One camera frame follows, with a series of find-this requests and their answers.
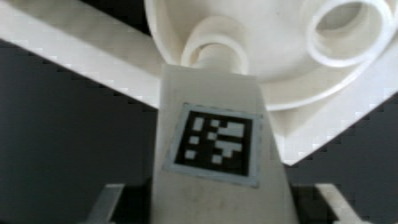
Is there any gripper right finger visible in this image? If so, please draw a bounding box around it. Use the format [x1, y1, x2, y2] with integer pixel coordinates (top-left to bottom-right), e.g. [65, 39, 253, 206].
[315, 183, 372, 224]

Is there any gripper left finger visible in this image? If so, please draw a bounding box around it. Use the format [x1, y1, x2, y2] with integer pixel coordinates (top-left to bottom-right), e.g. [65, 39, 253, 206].
[86, 184, 125, 224]

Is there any white stool leg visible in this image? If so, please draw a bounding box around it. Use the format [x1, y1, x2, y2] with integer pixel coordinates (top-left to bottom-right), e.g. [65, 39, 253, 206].
[152, 44, 299, 224]

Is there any white front rail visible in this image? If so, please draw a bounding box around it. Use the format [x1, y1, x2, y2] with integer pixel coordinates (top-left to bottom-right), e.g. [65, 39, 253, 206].
[0, 0, 164, 106]

